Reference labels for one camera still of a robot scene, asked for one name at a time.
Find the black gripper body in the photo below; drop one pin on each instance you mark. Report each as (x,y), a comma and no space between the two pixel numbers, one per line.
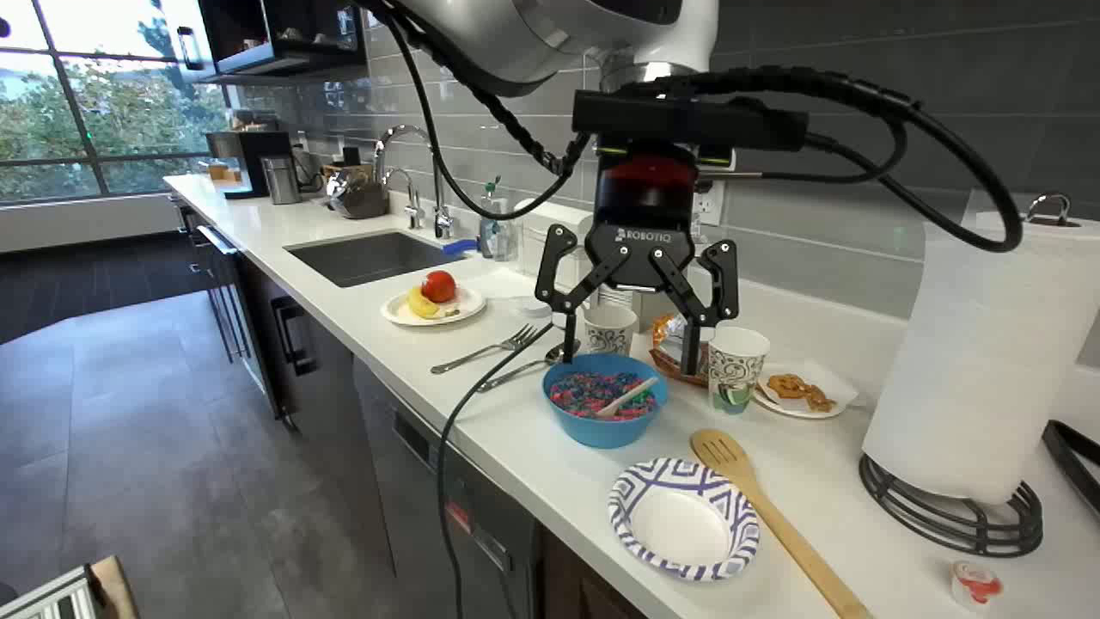
(648,225)

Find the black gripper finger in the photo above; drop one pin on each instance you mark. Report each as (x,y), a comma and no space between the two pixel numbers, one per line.
(723,287)
(551,276)

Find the white spoon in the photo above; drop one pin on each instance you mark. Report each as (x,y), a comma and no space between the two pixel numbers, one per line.
(631,396)

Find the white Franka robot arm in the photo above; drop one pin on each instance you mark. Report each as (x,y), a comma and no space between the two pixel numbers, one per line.
(516,37)

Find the metal spoon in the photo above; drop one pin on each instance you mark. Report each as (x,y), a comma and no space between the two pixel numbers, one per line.
(516,372)

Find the blue bowl of cereal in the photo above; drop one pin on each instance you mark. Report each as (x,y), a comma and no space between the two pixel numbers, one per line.
(597,430)

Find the black coffee machine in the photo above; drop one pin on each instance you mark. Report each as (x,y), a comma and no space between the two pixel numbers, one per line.
(245,155)

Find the white folded towel stack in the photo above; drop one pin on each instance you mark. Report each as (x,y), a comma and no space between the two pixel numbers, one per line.
(522,252)

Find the clear pump sanitizer bottle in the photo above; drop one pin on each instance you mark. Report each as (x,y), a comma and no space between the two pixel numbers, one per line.
(496,230)

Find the white patterned mug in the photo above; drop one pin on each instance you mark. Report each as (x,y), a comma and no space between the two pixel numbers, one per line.
(610,333)

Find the small orange basket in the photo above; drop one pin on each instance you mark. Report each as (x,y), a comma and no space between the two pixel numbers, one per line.
(672,356)

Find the blue sponge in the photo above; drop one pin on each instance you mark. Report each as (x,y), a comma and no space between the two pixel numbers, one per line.
(458,248)

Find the white plate with fruit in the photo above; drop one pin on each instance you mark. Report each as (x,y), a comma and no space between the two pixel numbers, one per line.
(458,310)

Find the metal fork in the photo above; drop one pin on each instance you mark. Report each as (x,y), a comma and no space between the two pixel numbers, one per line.
(482,350)

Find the red apple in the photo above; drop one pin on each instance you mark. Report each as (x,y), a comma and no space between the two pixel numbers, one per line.
(439,287)

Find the white plate with cookies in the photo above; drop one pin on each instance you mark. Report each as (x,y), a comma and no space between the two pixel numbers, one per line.
(803,396)

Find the yellow banana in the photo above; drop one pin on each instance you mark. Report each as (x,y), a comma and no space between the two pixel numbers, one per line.
(421,309)

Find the tall chrome faucet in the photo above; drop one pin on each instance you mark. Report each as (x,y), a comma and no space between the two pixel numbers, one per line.
(439,184)

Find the small chrome tap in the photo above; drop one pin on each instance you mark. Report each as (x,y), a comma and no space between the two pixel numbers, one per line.
(408,200)

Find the steel kitchen sink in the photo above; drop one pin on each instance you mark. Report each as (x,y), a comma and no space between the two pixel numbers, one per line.
(366,260)

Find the steel kettle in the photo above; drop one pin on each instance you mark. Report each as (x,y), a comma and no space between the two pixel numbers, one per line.
(359,191)

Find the blue white patterned plate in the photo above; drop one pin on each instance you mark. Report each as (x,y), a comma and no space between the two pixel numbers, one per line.
(686,521)

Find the wooden slotted spatula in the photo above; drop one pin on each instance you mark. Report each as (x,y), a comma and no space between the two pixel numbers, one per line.
(778,521)

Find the steel dishwasher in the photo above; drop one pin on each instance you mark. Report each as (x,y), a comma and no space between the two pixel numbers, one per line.
(401,482)

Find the dark base cabinet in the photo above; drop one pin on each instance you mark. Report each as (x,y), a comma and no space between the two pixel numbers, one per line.
(310,381)

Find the metal canister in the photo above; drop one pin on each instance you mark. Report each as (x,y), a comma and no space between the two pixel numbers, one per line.
(278,181)

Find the small red white packet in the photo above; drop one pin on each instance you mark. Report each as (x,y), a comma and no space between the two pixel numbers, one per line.
(975,588)

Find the black object on counter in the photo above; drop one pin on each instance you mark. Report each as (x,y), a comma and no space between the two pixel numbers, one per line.
(1070,466)

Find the large glass window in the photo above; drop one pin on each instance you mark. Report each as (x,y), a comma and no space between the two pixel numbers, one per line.
(103,104)

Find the wooden framed white rack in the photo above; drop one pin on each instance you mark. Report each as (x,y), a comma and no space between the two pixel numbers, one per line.
(71,590)

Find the dark wall shelf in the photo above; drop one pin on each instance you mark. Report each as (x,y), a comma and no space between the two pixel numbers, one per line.
(277,37)

